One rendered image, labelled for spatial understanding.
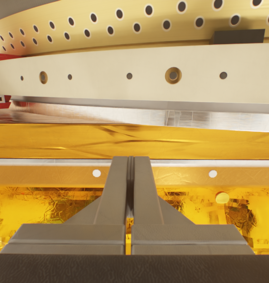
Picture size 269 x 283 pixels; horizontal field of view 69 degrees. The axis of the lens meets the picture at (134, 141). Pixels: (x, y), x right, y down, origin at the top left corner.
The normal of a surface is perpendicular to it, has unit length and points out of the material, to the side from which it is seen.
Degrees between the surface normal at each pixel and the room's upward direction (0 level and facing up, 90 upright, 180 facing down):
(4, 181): 91
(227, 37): 90
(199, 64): 90
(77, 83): 90
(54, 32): 62
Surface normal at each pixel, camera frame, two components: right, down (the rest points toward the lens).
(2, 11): -0.50, 0.64
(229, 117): -0.24, 0.26
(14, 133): 0.00, 0.27
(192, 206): 0.08, -0.28
